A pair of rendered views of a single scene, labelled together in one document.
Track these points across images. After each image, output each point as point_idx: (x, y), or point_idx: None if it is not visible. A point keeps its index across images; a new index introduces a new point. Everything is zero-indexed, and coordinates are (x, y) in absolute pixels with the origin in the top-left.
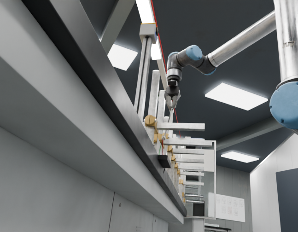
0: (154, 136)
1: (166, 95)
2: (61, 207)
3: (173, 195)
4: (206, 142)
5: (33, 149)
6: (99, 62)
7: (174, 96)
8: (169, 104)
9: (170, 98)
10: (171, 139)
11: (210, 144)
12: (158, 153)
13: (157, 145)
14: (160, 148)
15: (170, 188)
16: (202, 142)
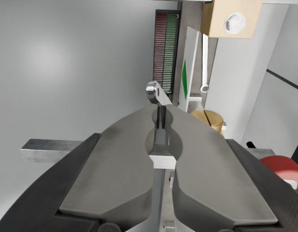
0: (217, 117)
1: (270, 226)
2: None
3: (157, 227)
4: (41, 144)
5: None
6: None
7: (121, 196)
8: (177, 115)
9: (180, 164)
10: (158, 155)
11: (32, 139)
12: (185, 56)
13: (191, 38)
14: (185, 84)
15: (160, 189)
16: (54, 143)
